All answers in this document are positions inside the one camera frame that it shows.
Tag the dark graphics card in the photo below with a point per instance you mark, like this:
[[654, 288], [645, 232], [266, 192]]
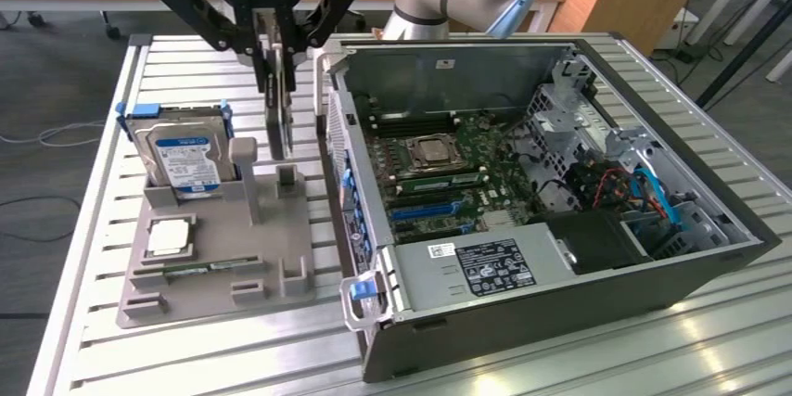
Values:
[[279, 127]]

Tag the hard disk with blue caddy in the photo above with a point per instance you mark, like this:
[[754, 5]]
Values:
[[183, 159]]

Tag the metal CPU socket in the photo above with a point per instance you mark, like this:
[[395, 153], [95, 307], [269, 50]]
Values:
[[434, 152]]

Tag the large metal disk bay cage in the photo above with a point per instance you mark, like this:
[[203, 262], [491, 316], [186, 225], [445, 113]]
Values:
[[557, 136]]

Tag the green motherboard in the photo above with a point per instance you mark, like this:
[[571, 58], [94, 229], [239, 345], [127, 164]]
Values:
[[495, 182]]

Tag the blue expansion slot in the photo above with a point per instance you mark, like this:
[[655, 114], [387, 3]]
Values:
[[427, 211]]

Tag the silver CPU chip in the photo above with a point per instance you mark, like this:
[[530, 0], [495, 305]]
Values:
[[169, 237]]

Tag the grey parts rack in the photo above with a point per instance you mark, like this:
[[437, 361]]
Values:
[[235, 238]]

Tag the black expansion slot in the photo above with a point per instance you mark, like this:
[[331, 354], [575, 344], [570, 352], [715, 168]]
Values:
[[434, 229]]

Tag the silver chipset heat sink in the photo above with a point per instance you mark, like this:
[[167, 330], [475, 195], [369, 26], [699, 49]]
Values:
[[498, 220]]

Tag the white device red mark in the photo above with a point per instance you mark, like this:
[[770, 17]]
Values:
[[681, 25]]

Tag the grey power supply unit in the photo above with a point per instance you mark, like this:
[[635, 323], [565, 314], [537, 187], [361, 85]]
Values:
[[434, 271]]

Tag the blue case latch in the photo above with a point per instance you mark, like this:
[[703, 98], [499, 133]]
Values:
[[362, 288]]

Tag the black slanted pole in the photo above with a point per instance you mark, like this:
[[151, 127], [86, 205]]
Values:
[[743, 50]]

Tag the small metal disk bay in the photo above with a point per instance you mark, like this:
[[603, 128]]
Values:
[[699, 229]]

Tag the black open PC case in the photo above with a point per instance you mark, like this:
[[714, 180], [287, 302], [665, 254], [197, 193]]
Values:
[[557, 317]]

